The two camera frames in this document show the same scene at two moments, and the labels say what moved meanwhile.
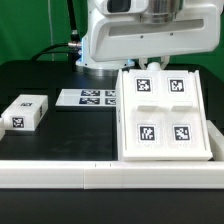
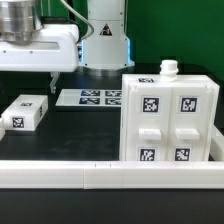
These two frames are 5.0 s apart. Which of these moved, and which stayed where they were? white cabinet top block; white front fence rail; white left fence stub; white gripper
Moved: white gripper
Stayed: white left fence stub; white cabinet top block; white front fence rail
